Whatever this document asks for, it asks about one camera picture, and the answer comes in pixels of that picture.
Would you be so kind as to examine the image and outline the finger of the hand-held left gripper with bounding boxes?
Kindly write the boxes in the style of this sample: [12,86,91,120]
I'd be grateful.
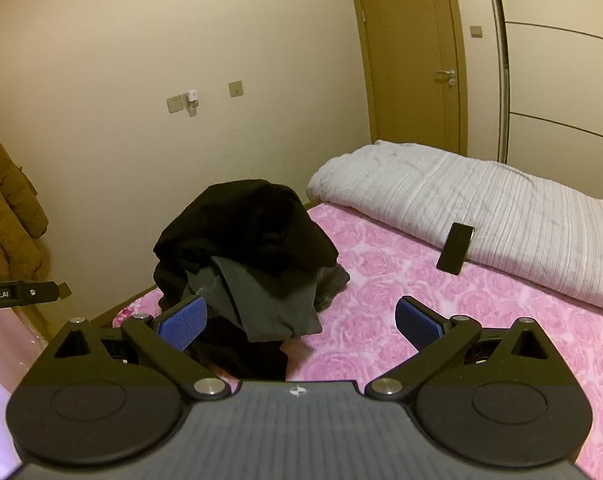
[24,281,73,305]

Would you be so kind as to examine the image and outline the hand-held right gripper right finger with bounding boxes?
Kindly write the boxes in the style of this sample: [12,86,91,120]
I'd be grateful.
[364,296,579,402]

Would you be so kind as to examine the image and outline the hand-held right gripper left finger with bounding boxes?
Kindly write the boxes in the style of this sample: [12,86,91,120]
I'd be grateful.
[29,295,231,402]

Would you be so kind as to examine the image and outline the black garment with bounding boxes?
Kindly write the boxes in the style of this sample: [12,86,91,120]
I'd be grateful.
[152,179,339,382]

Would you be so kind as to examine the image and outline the pink floral blanket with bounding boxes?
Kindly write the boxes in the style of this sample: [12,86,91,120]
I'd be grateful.
[114,200,603,480]

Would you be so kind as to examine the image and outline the black phone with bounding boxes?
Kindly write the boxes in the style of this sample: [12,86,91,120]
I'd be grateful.
[436,222,476,276]

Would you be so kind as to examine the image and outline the grey garment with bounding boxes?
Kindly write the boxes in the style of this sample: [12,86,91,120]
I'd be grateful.
[184,255,323,343]

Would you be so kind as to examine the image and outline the dark patterned garment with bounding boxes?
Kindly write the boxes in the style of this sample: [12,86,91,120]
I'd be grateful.
[314,264,351,313]

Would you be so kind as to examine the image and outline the brown padded coat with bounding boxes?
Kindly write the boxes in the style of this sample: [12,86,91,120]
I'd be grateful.
[0,100,49,281]

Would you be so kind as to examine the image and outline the wooden door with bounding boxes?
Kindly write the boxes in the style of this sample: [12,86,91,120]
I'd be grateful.
[348,0,469,158]

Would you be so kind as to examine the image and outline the cream panelled wardrobe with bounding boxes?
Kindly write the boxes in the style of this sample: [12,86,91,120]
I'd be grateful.
[486,0,603,201]

